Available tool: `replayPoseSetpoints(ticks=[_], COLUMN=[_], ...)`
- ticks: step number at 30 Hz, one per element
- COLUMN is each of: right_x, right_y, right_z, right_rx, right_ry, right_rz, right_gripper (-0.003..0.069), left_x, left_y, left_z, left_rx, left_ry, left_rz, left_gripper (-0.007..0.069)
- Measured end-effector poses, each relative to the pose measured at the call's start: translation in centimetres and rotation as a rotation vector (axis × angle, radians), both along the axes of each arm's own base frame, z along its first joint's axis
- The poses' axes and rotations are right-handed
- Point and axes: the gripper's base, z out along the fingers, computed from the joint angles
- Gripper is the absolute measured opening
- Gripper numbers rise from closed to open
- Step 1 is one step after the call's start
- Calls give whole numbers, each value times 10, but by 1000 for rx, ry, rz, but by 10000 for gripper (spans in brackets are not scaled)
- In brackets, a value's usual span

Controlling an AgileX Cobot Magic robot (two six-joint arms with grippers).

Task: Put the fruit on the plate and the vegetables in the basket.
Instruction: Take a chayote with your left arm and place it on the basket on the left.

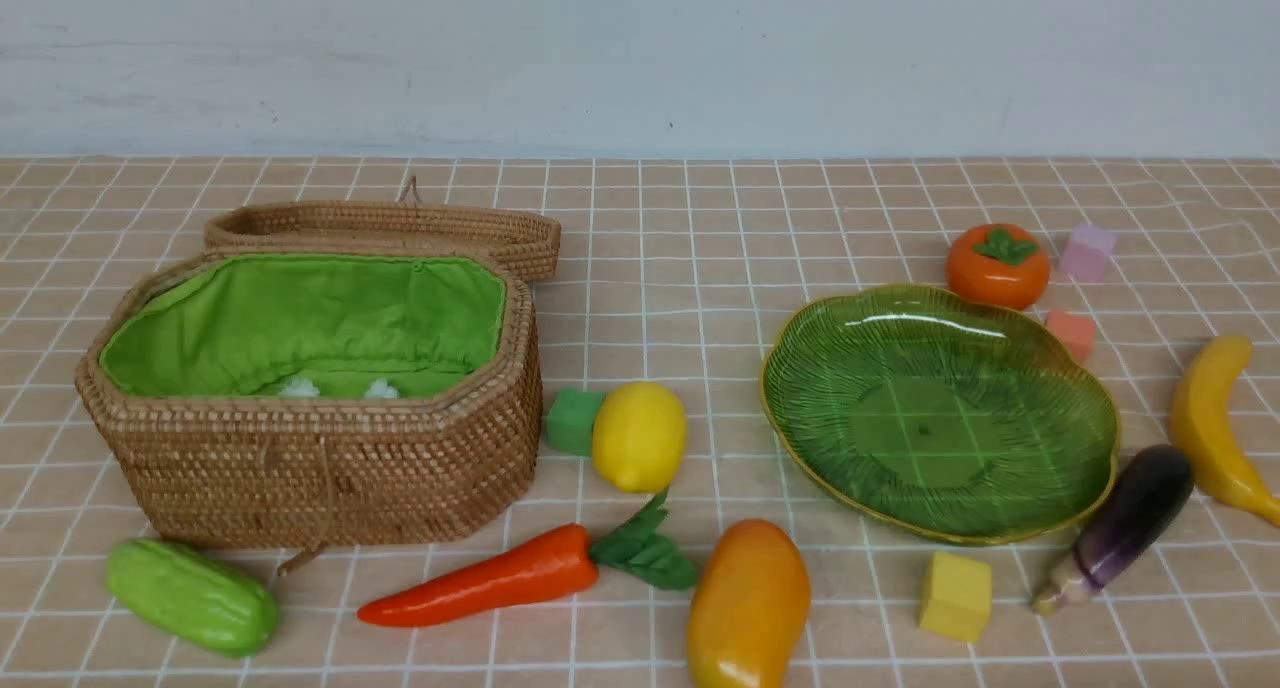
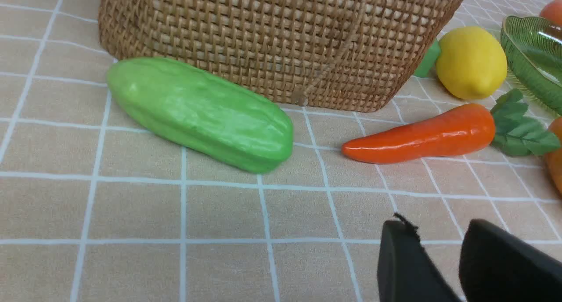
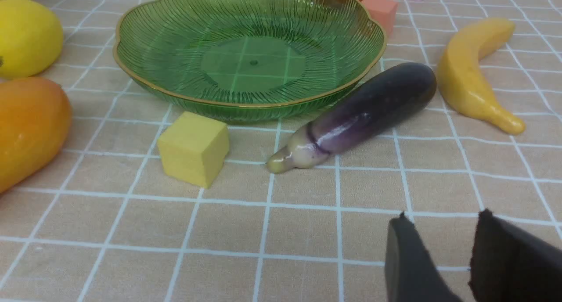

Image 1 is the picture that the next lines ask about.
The green foam cube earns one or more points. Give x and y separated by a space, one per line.
570 422

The orange carrot toy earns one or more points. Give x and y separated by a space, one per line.
560 562

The woven wicker basket lid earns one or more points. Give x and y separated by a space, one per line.
526 244

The checkered beige tablecloth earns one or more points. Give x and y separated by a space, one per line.
681 271

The woven wicker basket green lining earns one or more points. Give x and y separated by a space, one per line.
315 399

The orange yellow mango toy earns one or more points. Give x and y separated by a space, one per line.
749 609

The pink foam cube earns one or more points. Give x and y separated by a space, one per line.
1088 253

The yellow banana toy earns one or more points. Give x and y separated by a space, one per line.
1200 426

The yellow lemon toy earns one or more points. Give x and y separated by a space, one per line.
639 437

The green leaf glass plate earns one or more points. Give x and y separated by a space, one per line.
961 422

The orange persimmon toy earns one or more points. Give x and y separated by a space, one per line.
998 264

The purple eggplant toy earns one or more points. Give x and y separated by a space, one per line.
1148 495

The coral foam cube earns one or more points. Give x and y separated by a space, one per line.
1077 332

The yellow foam cube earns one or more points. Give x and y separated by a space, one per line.
956 597

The green cucumber toy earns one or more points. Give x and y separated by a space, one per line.
198 599

